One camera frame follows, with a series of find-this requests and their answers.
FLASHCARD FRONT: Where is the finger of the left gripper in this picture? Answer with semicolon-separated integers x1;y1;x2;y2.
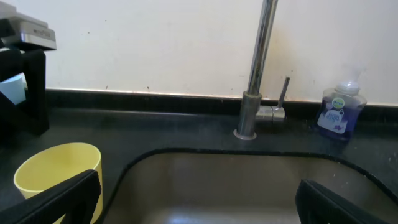
23;50;50;136
0;92;32;141

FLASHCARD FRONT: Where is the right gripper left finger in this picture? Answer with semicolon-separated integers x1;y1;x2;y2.
0;169;103;224

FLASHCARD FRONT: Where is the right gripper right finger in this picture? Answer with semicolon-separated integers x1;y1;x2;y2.
294;179;392;224

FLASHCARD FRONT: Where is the cream cup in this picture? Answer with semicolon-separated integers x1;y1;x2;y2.
13;142;104;224

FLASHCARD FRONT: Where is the blue cup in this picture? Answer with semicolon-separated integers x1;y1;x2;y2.
0;72;27;106

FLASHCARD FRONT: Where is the blue soap bottle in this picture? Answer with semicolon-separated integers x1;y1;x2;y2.
313;80;368;141

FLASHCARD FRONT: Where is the steel sink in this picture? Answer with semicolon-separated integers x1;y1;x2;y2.
101;147;398;224

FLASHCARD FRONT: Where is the steel tap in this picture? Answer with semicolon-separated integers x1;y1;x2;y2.
233;0;292;141

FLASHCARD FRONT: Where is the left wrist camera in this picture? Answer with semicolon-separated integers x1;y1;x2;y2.
0;1;58;51

